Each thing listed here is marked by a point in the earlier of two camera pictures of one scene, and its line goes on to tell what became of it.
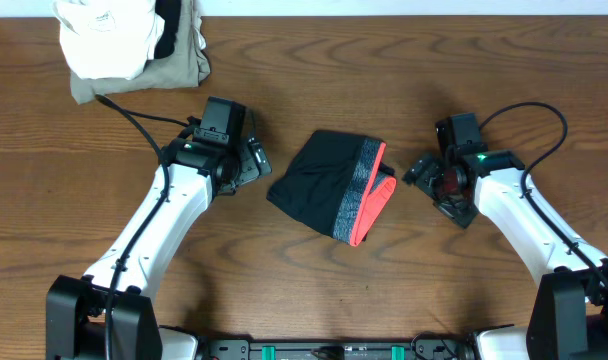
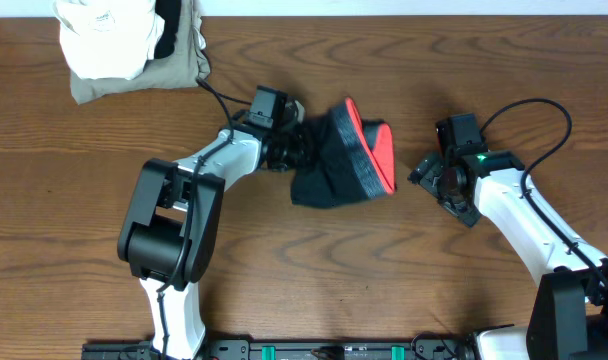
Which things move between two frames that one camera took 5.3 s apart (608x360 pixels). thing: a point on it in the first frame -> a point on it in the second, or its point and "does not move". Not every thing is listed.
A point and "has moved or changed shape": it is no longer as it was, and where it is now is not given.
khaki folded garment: (186, 65) does not move
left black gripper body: (257, 160) -> (294, 148)
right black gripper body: (432, 178) does not move
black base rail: (427, 347) does not move
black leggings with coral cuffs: (335, 182) has moved or changed shape
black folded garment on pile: (170, 11) does not move
